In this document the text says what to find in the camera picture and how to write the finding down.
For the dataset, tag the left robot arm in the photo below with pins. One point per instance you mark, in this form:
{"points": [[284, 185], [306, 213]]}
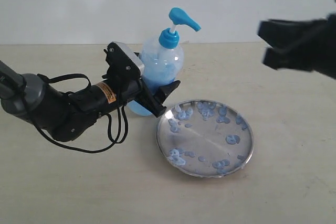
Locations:
{"points": [[66, 115]]}

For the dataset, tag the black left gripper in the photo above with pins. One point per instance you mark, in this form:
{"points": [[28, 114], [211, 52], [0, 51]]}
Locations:
{"points": [[108, 96]]}

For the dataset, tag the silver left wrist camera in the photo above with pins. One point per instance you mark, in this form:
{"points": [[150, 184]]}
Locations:
{"points": [[119, 57]]}

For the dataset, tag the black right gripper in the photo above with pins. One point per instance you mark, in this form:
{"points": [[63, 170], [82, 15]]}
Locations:
{"points": [[280, 33]]}

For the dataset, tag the blue soap pump bottle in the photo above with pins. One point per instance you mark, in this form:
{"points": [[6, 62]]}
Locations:
{"points": [[162, 54]]}

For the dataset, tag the round steel plate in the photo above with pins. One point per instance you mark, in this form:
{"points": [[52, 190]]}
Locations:
{"points": [[205, 138]]}

